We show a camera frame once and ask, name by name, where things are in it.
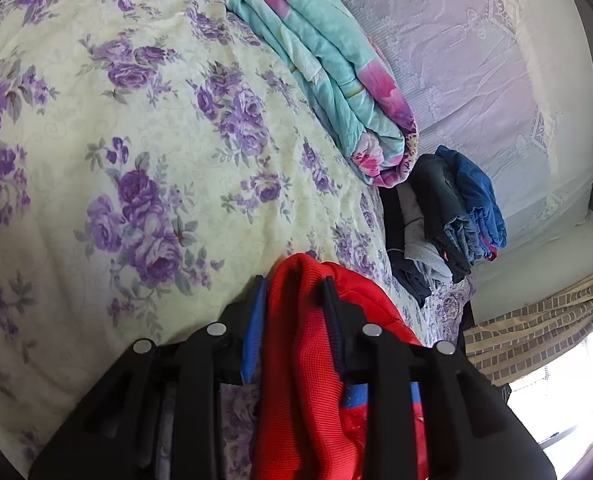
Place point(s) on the stack of folded clothes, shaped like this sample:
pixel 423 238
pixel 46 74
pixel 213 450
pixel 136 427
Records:
pixel 446 210

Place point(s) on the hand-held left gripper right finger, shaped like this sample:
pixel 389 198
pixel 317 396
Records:
pixel 336 330

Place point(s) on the bright window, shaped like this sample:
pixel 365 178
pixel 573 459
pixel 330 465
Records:
pixel 566 385

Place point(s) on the folded teal pink floral blanket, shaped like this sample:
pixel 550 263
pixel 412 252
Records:
pixel 316 60

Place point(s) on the beige checked curtain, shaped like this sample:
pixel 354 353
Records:
pixel 541 320

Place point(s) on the red pants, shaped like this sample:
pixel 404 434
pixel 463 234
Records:
pixel 296 360

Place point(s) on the purple floral bedspread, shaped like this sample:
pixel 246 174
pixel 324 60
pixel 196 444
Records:
pixel 101 110

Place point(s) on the dark bed frame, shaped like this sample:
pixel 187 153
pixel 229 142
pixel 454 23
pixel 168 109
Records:
pixel 468 315

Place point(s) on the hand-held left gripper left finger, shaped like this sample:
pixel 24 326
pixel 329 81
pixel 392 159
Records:
pixel 254 330

